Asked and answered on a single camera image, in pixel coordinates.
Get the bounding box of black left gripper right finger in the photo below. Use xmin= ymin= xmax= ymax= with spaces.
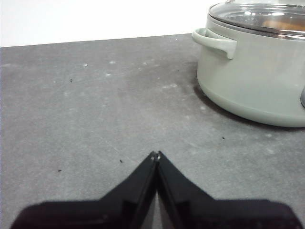
xmin=156 ymin=150 xmax=303 ymax=229

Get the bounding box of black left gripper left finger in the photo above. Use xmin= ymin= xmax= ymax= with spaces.
xmin=9 ymin=151 xmax=160 ymax=229

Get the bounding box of glass lid with green knob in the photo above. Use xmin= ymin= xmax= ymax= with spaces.
xmin=208 ymin=0 xmax=305 ymax=40

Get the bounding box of sage green electric pot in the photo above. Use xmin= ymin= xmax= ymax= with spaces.
xmin=192 ymin=11 xmax=305 ymax=128

